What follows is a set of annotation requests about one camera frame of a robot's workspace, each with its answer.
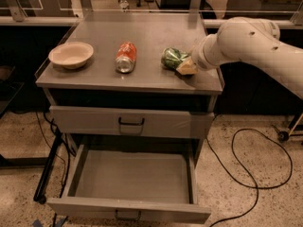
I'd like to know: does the orange soda can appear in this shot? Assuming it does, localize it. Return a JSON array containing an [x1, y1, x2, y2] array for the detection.
[[116, 42, 136, 74]]

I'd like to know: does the white bowl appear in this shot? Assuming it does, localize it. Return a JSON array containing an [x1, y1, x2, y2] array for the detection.
[[48, 42, 94, 69]]

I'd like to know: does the open grey middle drawer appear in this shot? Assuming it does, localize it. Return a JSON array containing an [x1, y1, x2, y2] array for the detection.
[[47, 146, 211, 224]]

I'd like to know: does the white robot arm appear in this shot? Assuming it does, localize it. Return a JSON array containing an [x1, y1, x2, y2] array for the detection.
[[177, 17, 303, 98]]

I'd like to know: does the white horizontal rail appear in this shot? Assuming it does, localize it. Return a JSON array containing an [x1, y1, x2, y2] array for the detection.
[[0, 16, 303, 30]]

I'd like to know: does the black floor cable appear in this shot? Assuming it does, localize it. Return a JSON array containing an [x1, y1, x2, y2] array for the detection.
[[206, 128, 294, 227]]

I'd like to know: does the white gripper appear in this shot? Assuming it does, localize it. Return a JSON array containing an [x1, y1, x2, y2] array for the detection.
[[176, 34, 227, 76]]

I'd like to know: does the green soda can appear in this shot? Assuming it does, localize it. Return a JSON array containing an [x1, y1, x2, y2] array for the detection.
[[161, 47, 189, 70]]

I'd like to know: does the closed grey top drawer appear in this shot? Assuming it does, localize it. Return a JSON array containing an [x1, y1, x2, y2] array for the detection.
[[50, 106, 214, 139]]

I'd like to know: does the black caster wheel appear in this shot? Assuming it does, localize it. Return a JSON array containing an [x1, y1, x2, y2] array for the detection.
[[277, 131, 290, 142]]

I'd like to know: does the grey drawer cabinet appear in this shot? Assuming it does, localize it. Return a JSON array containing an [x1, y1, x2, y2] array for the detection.
[[35, 10, 225, 225]]

